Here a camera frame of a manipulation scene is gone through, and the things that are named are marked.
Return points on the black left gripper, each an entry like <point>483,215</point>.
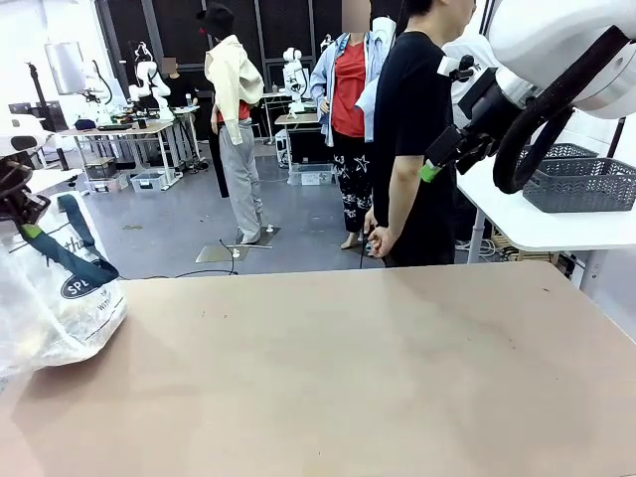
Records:
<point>20,191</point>

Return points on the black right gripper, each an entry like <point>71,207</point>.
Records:
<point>481,99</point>

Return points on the person's right forearm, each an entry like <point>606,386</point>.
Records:
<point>405,194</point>

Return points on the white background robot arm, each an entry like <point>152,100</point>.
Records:
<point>97,89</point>
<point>149,79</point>
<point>296,74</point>

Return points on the person's right hand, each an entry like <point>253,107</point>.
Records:
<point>383,242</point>

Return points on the person in black t-shirt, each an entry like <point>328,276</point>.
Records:
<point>412,124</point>

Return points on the white desk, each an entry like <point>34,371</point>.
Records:
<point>57,175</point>

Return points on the clear lidded storage box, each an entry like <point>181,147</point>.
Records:
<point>107,184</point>

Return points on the white side table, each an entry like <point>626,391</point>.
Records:
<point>546,228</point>

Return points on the mannequin red top blue shirt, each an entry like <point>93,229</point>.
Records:
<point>350,99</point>

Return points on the black stand with tray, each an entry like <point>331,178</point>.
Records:
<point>45,109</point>

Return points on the grey floor storage bin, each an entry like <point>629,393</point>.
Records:
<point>149,180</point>

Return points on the background workbench with clutter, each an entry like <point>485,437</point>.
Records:
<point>129,131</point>

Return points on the clear floor storage box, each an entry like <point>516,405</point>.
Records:
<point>310,175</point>

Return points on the black slanted tripod leg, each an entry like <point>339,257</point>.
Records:
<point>618,136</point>

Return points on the small background desk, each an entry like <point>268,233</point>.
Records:
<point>298,129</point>

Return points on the white board panel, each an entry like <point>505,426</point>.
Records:
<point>64,67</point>

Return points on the seated person in dark clothes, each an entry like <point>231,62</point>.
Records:
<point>179,84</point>

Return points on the mannequin with cream hoodie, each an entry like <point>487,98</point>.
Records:
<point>233,99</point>

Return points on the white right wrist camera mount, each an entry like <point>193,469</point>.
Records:
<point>454,67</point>

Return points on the metal mannequin base plate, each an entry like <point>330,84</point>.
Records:
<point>223,252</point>

